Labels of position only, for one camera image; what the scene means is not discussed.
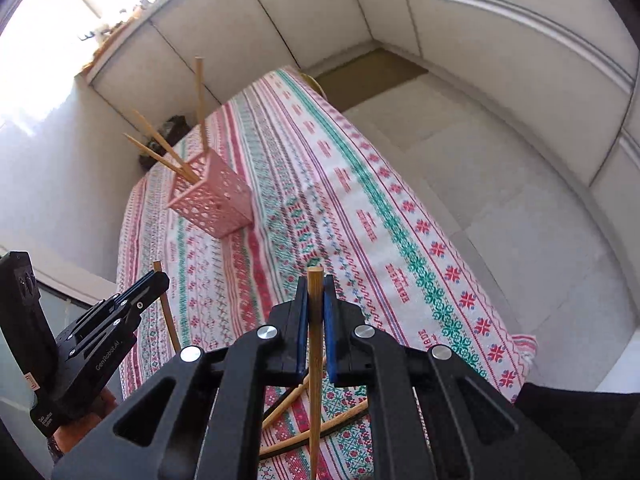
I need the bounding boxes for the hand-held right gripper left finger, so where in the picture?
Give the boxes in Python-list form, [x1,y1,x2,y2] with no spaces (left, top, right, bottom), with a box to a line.
[50,277,308,480]

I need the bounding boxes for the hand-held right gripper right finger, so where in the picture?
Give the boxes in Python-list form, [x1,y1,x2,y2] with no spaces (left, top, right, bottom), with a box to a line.
[324,276,583,480]

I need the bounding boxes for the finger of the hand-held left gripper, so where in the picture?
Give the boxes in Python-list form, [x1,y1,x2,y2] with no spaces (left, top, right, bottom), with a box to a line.
[114,272,160,308]
[112,272,170,328]

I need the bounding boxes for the wooden chopstick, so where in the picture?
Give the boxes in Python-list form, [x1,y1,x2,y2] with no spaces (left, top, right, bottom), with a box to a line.
[152,260,182,355]
[259,400,372,460]
[131,109,200,183]
[261,355,328,431]
[194,56,210,156]
[122,133,196,183]
[307,266,325,480]

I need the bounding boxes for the pink perforated utensil holder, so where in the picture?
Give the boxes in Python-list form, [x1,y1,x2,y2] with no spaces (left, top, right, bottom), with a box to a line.
[166,147,254,240]

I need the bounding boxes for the person's left hand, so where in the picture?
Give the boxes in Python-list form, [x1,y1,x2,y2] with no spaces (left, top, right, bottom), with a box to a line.
[47,389,120,459]

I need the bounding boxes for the patterned striped tablecloth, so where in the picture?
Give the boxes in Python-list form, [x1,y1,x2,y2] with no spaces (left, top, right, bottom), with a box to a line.
[115,67,538,480]

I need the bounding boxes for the black trash bin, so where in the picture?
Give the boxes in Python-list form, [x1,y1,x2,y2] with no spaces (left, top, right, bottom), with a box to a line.
[137,115,190,171]

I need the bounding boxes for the yellow round object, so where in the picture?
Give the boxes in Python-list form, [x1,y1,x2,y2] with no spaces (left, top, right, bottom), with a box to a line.
[301,74,329,101]

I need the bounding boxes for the olive floor mat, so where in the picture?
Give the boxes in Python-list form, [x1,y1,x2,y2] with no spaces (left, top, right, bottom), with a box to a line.
[312,46,430,111]

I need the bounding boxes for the white kitchen countertop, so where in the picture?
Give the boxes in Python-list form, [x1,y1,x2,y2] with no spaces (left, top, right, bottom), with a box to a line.
[75,0,238,83]

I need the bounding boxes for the person's dark pants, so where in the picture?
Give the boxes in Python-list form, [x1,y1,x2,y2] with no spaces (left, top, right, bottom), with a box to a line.
[515,382,640,480]

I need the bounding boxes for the kitchen window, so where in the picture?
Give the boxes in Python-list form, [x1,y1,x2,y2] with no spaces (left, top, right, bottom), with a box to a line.
[10,0,201,61]

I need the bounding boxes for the white kitchen base cabinet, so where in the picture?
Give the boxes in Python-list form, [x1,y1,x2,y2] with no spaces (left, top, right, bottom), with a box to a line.
[75,0,640,201]

